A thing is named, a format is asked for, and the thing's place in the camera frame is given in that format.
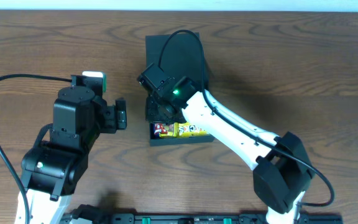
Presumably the yellow candy jar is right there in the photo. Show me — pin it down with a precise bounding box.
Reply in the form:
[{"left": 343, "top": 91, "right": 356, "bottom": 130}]
[{"left": 159, "top": 123, "right": 178, "bottom": 138}]

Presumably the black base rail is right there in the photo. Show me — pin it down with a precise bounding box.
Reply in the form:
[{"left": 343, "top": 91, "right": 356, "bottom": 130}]
[{"left": 60, "top": 205, "right": 343, "bottom": 224}]

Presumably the green red candy bar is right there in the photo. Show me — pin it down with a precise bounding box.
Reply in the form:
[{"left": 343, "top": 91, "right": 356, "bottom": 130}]
[{"left": 153, "top": 123, "right": 167, "bottom": 138}]

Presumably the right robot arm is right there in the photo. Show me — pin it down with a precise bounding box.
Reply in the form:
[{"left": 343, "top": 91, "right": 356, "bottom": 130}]
[{"left": 137, "top": 63, "right": 314, "bottom": 223}]

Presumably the yellow Hacks candy bag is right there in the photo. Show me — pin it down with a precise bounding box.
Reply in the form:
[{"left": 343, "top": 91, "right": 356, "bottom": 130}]
[{"left": 178, "top": 123, "right": 209, "bottom": 138}]

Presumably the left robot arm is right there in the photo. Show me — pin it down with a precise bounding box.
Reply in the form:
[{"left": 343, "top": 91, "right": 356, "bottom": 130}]
[{"left": 15, "top": 71, "right": 127, "bottom": 223}]

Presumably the black gift box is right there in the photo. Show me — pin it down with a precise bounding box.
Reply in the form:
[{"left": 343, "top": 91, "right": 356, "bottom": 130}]
[{"left": 145, "top": 30, "right": 214, "bottom": 146}]

